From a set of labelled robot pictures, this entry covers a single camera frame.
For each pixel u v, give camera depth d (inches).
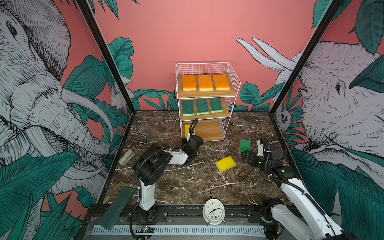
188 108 34.0
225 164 35.6
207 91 28.9
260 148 28.3
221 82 29.4
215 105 34.6
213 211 28.3
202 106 34.5
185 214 29.4
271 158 23.6
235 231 27.6
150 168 19.8
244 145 39.8
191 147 29.6
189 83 29.5
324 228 15.9
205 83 29.4
